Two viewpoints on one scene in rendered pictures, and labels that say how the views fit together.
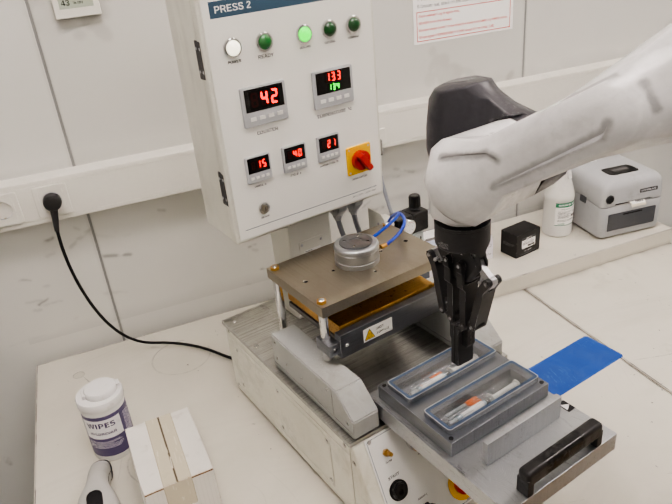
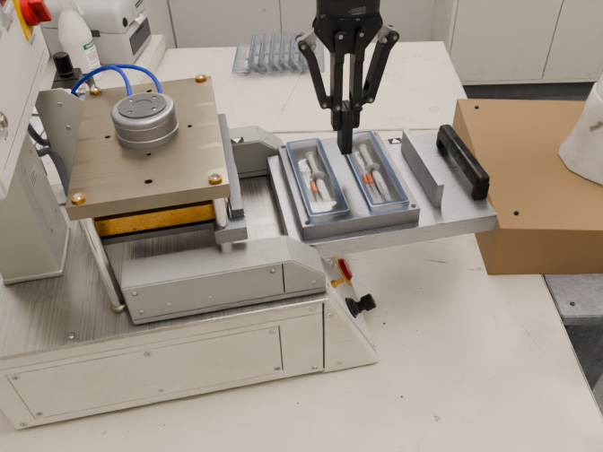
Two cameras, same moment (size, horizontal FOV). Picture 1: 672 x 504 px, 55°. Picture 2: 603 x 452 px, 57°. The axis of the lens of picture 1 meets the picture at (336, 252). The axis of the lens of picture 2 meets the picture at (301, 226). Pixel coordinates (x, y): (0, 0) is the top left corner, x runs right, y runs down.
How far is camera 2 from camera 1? 0.77 m
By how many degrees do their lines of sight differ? 56
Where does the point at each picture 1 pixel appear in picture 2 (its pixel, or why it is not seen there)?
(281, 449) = (174, 413)
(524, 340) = not seen: hidden behind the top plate
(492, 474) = (450, 206)
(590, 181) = (95, 12)
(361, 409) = (314, 258)
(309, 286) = (165, 180)
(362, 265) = (175, 126)
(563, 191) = (83, 30)
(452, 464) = (427, 224)
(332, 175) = (18, 43)
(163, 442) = not seen: outside the picture
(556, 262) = not seen: hidden behind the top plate
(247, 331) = (25, 337)
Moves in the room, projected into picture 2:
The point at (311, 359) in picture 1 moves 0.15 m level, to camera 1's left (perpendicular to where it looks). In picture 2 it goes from (214, 264) to (150, 361)
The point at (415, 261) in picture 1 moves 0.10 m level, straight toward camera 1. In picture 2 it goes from (202, 97) to (264, 113)
